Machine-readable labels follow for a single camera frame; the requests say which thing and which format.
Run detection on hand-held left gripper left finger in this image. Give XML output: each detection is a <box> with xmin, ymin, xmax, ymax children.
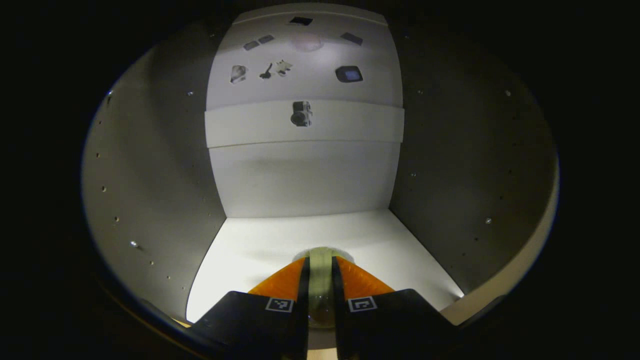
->
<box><xmin>191</xmin><ymin>256</ymin><xmax>311</xmax><ymax>360</ymax></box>

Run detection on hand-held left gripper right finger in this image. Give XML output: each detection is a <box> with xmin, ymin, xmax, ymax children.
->
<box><xmin>331</xmin><ymin>256</ymin><xmax>460</xmax><ymax>360</ymax></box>

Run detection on dark grey cabinet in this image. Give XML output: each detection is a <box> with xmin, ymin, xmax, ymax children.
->
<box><xmin>80</xmin><ymin>2</ymin><xmax>561</xmax><ymax>351</ymax></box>

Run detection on white cabinet shelf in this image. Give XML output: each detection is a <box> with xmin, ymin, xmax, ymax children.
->
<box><xmin>186</xmin><ymin>209</ymin><xmax>466</xmax><ymax>323</ymax></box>

